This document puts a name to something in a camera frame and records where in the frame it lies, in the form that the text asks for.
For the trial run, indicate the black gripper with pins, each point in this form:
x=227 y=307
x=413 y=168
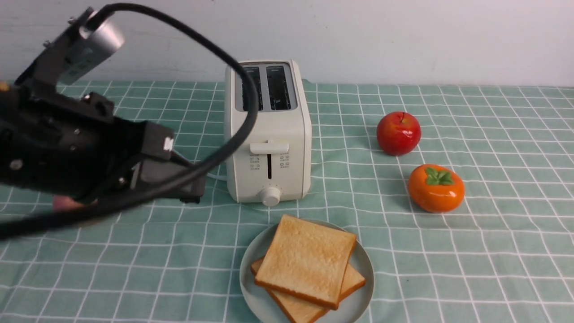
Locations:
x=67 y=143

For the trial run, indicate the toasted bread slice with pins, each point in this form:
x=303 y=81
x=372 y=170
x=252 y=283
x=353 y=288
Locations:
x=276 y=307
x=307 y=260

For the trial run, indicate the cream white toaster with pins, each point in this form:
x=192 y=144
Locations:
x=273 y=163

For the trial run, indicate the red apple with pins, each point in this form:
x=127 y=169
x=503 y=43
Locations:
x=398 y=133

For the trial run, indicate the orange persimmon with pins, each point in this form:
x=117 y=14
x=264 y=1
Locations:
x=435 y=189

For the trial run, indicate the green checkered tablecloth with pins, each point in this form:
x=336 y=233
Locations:
x=504 y=255

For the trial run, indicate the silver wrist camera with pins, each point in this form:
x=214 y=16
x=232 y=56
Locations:
x=74 y=52

